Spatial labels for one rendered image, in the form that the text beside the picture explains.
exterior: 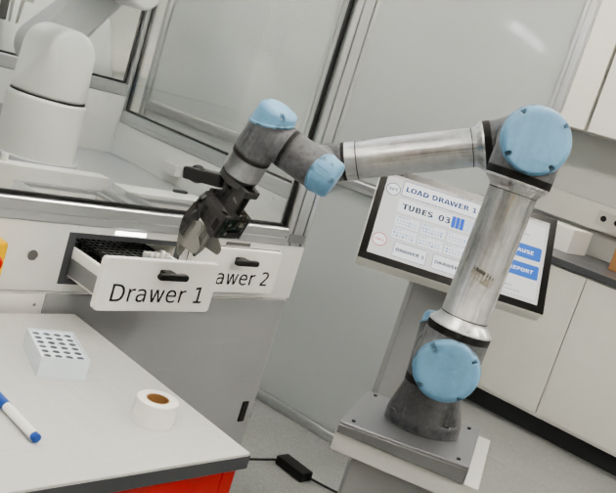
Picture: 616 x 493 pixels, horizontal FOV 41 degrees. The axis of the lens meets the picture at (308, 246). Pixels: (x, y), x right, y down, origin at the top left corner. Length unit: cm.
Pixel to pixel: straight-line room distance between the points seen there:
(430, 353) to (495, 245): 22
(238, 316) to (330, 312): 136
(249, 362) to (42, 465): 109
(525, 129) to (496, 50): 178
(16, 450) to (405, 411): 74
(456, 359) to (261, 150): 50
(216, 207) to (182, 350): 59
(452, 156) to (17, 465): 92
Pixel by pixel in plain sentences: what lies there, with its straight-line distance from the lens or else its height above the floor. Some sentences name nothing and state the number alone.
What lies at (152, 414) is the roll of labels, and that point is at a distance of 138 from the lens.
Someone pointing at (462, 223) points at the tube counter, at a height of 111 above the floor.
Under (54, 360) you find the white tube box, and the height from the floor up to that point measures 79.
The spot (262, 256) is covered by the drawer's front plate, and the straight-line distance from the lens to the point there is 208.
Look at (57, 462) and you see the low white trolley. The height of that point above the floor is 76.
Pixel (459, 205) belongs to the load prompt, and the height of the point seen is 116.
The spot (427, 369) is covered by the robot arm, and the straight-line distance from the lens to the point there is 147.
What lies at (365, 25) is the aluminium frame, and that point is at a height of 153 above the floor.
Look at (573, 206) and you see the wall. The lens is 505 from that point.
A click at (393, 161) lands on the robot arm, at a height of 126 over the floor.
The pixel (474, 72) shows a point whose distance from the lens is 322.
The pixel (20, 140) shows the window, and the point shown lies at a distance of 167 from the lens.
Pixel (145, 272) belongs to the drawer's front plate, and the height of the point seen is 90.
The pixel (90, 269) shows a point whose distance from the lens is 172.
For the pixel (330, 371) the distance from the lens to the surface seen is 347.
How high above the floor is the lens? 136
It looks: 11 degrees down
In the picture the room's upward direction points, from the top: 17 degrees clockwise
